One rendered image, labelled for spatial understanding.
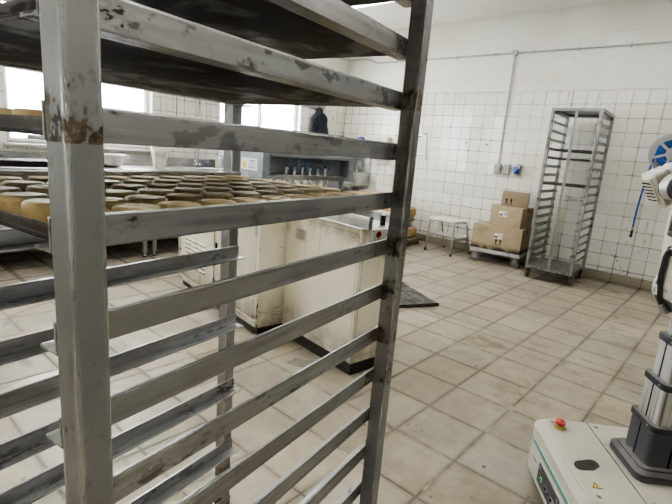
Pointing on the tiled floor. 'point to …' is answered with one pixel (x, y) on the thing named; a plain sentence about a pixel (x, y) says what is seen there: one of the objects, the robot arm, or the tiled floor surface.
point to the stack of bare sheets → (410, 298)
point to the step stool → (449, 232)
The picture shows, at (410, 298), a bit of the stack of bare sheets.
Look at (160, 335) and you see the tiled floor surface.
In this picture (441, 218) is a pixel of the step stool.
